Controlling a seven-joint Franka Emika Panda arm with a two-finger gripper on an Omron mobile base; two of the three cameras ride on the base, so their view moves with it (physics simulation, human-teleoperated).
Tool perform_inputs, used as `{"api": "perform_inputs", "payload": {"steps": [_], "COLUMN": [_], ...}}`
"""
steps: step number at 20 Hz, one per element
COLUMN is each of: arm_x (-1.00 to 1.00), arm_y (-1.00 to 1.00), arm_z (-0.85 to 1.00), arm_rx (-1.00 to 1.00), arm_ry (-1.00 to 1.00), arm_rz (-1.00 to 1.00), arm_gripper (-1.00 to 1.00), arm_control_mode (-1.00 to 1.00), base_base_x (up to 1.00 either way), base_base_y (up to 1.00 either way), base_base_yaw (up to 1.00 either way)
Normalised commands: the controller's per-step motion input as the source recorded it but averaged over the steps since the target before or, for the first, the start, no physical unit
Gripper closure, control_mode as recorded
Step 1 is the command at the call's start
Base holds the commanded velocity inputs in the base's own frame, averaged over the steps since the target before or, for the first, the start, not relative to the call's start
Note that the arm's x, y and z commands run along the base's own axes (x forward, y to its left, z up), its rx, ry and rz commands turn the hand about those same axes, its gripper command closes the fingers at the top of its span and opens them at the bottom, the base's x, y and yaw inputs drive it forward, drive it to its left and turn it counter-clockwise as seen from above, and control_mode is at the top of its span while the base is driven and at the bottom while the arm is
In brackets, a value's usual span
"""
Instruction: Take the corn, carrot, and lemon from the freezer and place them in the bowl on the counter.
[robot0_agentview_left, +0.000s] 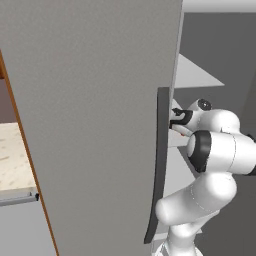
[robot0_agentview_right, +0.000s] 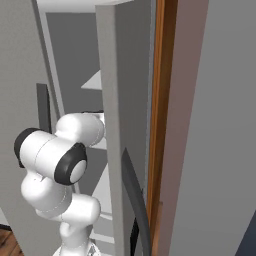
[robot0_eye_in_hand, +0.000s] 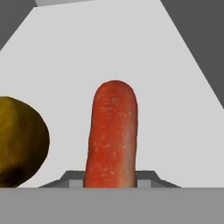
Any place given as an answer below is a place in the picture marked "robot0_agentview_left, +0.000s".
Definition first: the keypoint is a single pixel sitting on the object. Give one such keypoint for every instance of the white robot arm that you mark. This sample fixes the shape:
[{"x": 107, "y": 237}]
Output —
[{"x": 213, "y": 150}]

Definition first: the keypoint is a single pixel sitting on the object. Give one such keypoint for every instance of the orange carrot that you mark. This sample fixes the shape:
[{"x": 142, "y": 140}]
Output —
[{"x": 182, "y": 135}]

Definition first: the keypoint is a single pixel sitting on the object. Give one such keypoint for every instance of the grey fridge door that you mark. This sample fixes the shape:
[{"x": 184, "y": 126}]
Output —
[{"x": 93, "y": 116}]

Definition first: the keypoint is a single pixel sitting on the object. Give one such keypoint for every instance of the pale grey fridge shelf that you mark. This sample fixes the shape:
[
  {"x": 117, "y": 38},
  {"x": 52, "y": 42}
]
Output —
[
  {"x": 175, "y": 166},
  {"x": 190, "y": 75}
]

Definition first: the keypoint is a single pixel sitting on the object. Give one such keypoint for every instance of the grey fridge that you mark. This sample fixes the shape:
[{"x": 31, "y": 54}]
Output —
[{"x": 220, "y": 50}]

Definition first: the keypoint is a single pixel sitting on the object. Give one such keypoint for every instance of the pale grey drawer front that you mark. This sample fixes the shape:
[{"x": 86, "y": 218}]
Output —
[{"x": 23, "y": 230}]

